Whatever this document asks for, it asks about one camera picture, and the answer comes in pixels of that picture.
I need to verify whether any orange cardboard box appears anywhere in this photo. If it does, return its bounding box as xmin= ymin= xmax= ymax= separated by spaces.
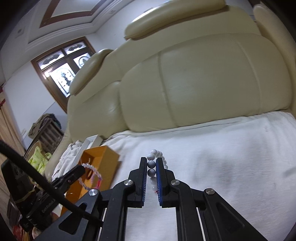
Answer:
xmin=66 ymin=146 xmax=119 ymax=203

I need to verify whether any striped beige curtain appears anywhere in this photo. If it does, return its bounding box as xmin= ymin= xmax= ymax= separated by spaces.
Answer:
xmin=0 ymin=85 xmax=26 ymax=200

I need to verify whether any wicker chair green cushion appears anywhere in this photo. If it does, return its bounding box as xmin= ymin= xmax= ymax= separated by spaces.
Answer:
xmin=24 ymin=141 xmax=52 ymax=175

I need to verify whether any clear pink bead bracelet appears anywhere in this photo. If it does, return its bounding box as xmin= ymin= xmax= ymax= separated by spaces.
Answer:
xmin=78 ymin=162 xmax=103 ymax=191

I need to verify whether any white fleece blanket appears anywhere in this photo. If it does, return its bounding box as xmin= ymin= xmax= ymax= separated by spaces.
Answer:
xmin=104 ymin=111 xmax=295 ymax=240

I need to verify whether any white bead bracelet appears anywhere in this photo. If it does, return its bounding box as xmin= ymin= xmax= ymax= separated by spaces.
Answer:
xmin=146 ymin=149 xmax=169 ymax=193

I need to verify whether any beige leather sofa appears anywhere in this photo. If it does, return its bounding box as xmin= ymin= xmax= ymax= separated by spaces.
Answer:
xmin=45 ymin=1 xmax=295 ymax=178

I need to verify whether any wooden glass door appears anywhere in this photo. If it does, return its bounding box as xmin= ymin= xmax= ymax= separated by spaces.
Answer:
xmin=31 ymin=37 xmax=95 ymax=111

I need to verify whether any white long jewelry box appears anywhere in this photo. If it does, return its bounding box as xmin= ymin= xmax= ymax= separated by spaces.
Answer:
xmin=77 ymin=135 xmax=103 ymax=164

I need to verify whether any black cable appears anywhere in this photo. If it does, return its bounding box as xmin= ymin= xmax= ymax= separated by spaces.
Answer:
xmin=0 ymin=139 xmax=93 ymax=220

